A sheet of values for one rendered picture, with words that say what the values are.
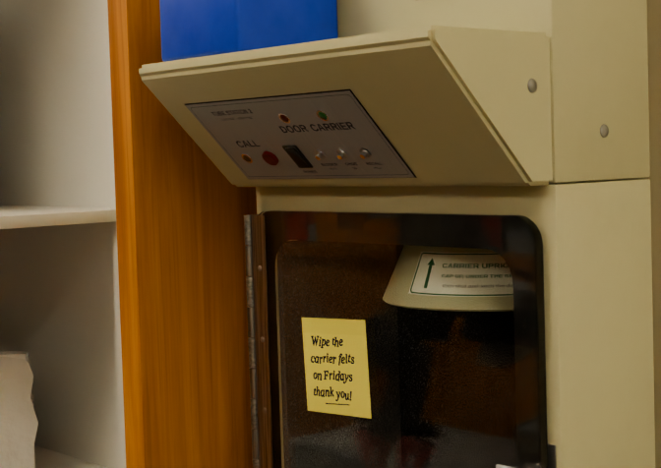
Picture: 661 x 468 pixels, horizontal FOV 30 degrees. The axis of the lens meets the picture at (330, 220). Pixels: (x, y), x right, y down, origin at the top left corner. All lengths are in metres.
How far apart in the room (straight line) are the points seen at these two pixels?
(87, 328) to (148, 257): 1.10
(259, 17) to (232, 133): 0.10
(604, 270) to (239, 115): 0.29
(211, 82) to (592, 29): 0.28
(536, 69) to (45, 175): 1.52
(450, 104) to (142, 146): 0.35
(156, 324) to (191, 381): 0.06
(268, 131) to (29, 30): 1.38
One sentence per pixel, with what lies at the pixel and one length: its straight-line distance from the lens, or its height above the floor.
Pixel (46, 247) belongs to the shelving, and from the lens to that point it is 2.25.
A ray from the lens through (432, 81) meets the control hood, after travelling 0.77.
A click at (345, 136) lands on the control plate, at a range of 0.87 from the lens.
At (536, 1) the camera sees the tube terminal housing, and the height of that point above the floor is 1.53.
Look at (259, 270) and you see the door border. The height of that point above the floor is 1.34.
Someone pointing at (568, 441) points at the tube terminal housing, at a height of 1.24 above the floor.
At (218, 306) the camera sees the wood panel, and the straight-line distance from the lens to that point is 1.10.
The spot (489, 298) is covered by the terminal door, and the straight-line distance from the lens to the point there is 0.86.
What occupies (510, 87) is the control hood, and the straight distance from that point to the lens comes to 0.80.
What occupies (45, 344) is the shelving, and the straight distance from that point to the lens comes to 2.28.
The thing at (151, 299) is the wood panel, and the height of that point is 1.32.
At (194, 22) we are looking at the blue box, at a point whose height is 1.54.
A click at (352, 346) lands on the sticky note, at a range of 0.96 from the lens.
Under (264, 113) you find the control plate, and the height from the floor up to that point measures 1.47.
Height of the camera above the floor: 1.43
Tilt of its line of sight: 3 degrees down
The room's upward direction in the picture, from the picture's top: 2 degrees counter-clockwise
